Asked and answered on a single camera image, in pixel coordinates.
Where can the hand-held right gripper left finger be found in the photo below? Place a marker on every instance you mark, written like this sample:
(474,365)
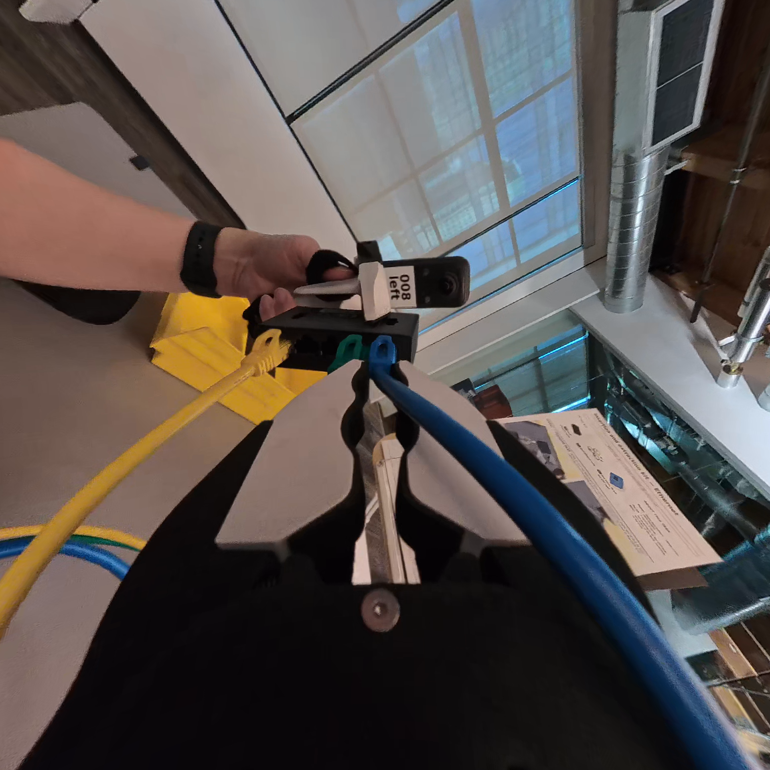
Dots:
(289,475)

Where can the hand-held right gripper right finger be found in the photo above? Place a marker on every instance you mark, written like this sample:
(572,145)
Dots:
(439,487)

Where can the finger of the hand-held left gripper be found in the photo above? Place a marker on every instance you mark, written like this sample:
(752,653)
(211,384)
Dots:
(376,295)

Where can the black network switch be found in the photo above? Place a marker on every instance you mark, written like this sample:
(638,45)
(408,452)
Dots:
(337,322)

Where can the yellow plastic bin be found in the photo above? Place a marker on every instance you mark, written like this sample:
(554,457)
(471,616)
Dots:
(198,355)

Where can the person's left forearm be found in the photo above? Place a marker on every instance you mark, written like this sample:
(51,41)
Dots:
(90,228)

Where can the person's left hand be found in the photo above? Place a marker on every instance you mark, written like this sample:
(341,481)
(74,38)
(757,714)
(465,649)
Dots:
(264,258)

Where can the large grid window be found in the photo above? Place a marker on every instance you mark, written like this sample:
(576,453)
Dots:
(451,120)

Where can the black wrist band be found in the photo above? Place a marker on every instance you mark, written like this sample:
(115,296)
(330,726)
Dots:
(201,258)

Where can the printed instruction sheet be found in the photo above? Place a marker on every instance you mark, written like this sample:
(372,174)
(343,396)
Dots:
(631,493)

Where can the silver vertical pipe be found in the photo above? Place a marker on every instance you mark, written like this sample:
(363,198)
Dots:
(743,337)

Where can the spiral round metal duct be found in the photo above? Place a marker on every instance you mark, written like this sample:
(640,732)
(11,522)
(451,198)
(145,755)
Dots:
(631,240)

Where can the wall air vent grille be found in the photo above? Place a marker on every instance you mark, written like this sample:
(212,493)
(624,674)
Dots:
(683,72)

